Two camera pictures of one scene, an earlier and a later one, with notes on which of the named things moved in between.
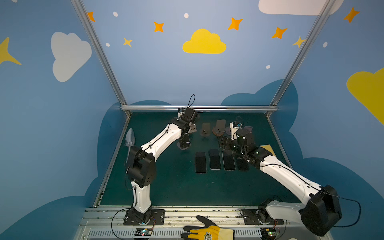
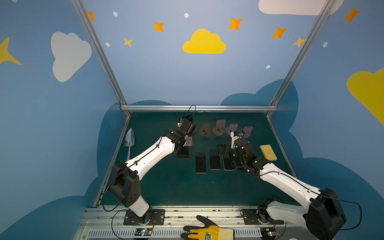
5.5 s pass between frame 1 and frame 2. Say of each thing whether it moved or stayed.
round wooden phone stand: stayed
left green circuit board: stayed
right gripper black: moved
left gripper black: moved
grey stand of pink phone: stayed
